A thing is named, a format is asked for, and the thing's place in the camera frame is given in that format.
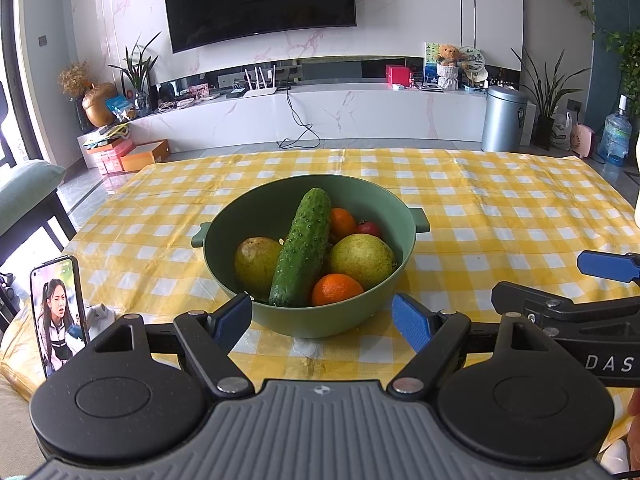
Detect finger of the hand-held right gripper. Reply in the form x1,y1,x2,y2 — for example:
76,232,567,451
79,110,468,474
576,251,640,285
491,281,581,334

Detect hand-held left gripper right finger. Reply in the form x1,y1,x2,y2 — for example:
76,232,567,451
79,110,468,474
387,292,555,396

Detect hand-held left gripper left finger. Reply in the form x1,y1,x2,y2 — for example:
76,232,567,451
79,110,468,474
86,292,254,397

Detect green pear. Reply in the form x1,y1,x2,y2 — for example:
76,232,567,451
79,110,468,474
234,236,283,301

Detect yellow-green pear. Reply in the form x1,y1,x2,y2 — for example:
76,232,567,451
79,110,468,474
327,233,397,291

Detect orange tangerine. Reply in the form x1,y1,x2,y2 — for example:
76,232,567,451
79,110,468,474
312,273,365,307
328,207,358,242

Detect green colander bowl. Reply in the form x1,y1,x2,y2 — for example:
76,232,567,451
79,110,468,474
190,174,432,339

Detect green cucumber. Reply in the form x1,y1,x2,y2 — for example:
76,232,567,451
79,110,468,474
268,187,332,308

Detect person's right hand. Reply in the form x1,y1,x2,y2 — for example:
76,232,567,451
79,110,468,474
627,387,640,461

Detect yellow checkered tablecloth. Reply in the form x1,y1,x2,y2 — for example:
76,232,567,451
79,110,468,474
0,147,640,443

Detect blue water jug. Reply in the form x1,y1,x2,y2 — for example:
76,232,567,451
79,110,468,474
598,95,633,167

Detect pink pig fan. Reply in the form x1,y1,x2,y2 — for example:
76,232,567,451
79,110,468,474
570,123,596,158

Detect white phone stand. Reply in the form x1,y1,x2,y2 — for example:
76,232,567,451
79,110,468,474
82,302,117,346

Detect white plastic bag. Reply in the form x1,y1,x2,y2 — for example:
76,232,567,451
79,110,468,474
550,111,573,151

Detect long-leaf potted plant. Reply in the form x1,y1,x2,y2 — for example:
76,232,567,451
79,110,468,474
511,47,593,151

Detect black smartphone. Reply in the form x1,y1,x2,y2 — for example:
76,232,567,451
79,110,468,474
30,255,91,380

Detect silver trash can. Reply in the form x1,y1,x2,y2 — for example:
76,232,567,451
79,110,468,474
481,86,529,153

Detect orange cardboard box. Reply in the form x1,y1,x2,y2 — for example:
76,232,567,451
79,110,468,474
120,140,171,173

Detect pink cardboard box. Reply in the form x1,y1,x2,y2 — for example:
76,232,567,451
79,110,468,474
82,137,136,175

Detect green vine plant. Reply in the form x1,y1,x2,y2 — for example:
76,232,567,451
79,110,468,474
602,27,640,106

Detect white marble TV cabinet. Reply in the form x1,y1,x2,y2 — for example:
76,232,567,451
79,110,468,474
125,81,536,153

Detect white router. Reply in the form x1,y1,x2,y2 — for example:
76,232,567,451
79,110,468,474
242,65,278,98

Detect plant in glass vase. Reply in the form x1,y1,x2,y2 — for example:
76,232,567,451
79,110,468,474
109,31,163,117

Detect blue snack bag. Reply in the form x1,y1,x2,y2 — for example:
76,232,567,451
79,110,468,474
105,95,138,122

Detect round paper fan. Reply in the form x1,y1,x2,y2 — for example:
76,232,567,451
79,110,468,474
459,46,487,72

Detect teal cushioned chair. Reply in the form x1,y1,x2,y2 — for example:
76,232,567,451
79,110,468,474
0,160,77,266

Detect blue landscape picture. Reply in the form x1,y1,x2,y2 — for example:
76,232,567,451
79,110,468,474
424,42,443,83

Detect golden vase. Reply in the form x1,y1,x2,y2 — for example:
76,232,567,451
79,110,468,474
81,82,118,128

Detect dried yellow flowers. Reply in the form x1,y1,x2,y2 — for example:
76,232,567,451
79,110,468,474
57,61,93,98

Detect black television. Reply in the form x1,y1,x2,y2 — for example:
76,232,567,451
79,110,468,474
162,0,358,54

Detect black power cable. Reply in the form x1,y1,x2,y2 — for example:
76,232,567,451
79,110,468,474
277,91,322,151

